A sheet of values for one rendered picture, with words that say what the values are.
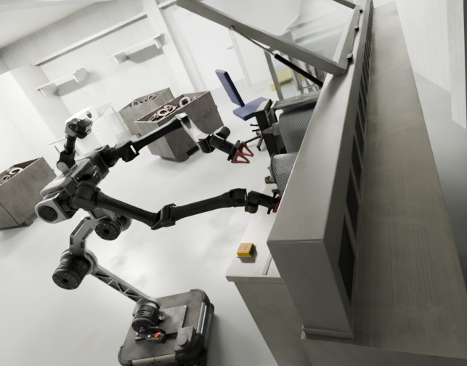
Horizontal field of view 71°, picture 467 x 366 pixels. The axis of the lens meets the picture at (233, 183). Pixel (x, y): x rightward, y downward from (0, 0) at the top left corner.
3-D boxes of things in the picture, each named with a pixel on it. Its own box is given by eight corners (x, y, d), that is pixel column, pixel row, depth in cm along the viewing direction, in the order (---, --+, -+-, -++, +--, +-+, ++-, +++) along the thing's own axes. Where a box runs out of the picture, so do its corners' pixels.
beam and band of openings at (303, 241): (364, 11, 286) (359, -18, 275) (374, 7, 282) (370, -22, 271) (303, 333, 55) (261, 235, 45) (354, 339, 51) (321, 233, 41)
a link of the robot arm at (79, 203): (158, 236, 165) (160, 219, 172) (173, 224, 158) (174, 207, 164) (69, 205, 142) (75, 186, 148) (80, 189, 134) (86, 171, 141)
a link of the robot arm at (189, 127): (184, 132, 192) (176, 115, 186) (193, 127, 193) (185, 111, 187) (205, 157, 156) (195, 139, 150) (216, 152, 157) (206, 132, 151)
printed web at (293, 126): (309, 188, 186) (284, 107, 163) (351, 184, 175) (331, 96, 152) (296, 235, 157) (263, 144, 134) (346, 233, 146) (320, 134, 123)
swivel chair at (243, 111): (282, 125, 519) (259, 51, 464) (288, 141, 462) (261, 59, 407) (242, 139, 532) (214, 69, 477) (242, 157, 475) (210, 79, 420)
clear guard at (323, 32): (271, -28, 179) (271, -29, 178) (355, 8, 175) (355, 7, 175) (187, 2, 100) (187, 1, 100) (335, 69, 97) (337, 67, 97)
